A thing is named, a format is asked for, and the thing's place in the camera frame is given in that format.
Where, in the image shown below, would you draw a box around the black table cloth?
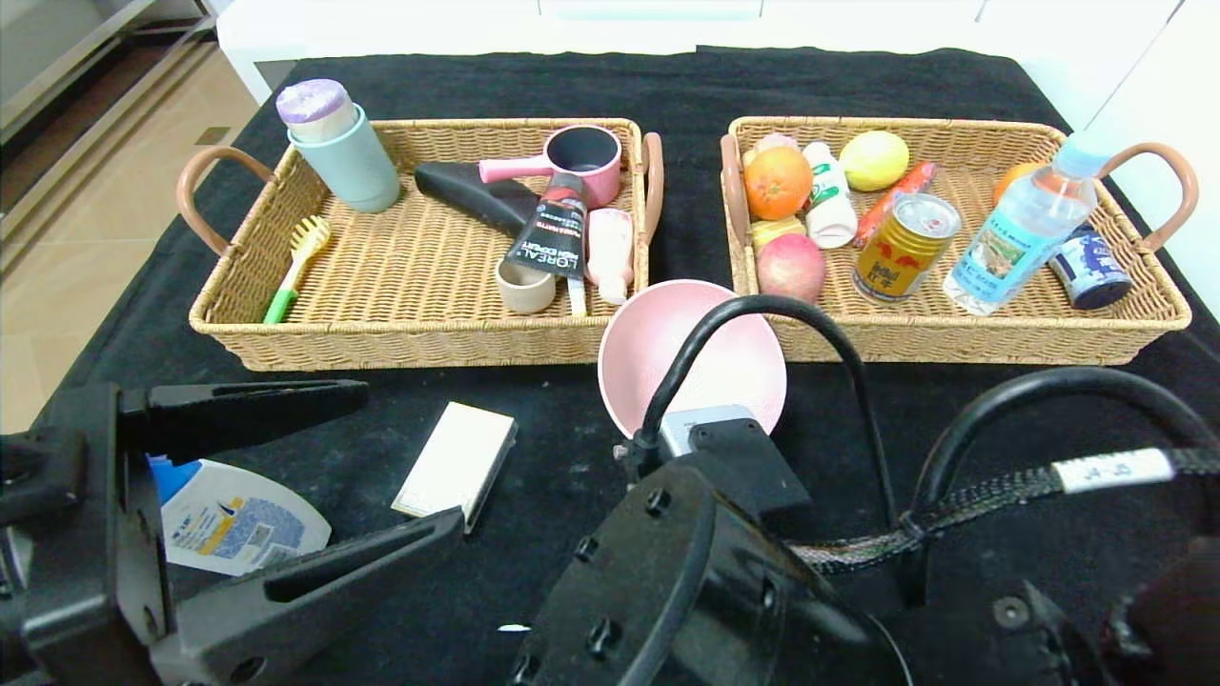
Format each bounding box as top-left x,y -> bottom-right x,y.
0,46 -> 1220,686

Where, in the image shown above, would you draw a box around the yellow lemon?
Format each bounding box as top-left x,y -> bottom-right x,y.
840,130 -> 910,192

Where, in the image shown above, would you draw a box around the grey low shelf unit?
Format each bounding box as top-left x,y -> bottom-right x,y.
0,0 -> 220,144

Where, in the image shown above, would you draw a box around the white shampoo bottle blue cap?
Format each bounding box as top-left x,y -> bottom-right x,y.
148,455 -> 333,577

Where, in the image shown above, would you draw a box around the braided cable white label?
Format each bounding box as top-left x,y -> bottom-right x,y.
791,446 -> 1220,575

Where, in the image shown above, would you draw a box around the wicker basket brown handles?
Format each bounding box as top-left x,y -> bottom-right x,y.
176,117 -> 665,371
720,115 -> 1198,366

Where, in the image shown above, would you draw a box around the gold drink can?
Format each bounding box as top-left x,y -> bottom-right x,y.
851,192 -> 962,304

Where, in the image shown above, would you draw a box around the black plastic tool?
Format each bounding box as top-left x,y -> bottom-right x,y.
414,161 -> 540,237

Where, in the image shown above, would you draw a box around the red peach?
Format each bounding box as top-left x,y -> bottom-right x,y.
758,233 -> 827,304

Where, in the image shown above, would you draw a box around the white yogurt drink bottle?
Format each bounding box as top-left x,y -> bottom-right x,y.
803,141 -> 859,250

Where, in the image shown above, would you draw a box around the small yellow pudding cup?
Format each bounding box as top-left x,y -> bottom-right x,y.
750,215 -> 806,256

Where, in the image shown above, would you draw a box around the black camera cable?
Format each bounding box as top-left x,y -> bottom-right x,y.
637,295 -> 902,530

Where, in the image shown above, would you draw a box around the flat white cardboard box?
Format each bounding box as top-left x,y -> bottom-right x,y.
393,401 -> 520,535

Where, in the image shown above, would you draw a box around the purple capped beige container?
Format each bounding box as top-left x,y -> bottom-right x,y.
275,78 -> 358,146

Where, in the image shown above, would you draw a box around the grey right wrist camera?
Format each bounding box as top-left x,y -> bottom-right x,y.
661,405 -> 763,460

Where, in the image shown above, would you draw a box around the pink bowl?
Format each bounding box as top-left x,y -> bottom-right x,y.
598,279 -> 788,439

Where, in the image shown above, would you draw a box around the clear water bottle blue cap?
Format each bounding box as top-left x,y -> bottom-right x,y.
944,133 -> 1116,317

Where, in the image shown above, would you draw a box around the dark blue round jar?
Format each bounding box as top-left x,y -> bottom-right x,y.
1048,226 -> 1133,312

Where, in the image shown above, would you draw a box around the yellow green dish brush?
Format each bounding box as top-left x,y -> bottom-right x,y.
264,215 -> 333,325

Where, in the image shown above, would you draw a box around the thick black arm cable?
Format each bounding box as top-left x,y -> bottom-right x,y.
915,367 -> 1220,535

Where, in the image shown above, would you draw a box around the small beige cup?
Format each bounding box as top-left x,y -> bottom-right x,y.
496,257 -> 558,315

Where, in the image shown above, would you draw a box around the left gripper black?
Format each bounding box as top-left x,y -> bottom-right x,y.
0,377 -> 465,686

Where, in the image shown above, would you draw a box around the red wrapped sausage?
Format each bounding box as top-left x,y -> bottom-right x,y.
853,160 -> 940,249

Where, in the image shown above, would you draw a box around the small pink bottle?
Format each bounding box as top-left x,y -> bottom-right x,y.
584,208 -> 635,306

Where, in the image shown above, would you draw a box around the teal plastic cup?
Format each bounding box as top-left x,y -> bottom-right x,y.
288,103 -> 401,214

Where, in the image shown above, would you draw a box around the white low bench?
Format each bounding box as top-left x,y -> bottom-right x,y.
217,0 -> 1011,104

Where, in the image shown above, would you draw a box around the black L'Oreal tube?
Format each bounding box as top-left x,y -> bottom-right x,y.
504,171 -> 589,280

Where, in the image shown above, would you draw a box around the orange fruit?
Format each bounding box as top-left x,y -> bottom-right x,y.
992,162 -> 1045,209
743,145 -> 814,221

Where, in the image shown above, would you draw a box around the pink mug with handle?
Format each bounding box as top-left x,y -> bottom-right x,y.
477,124 -> 622,210

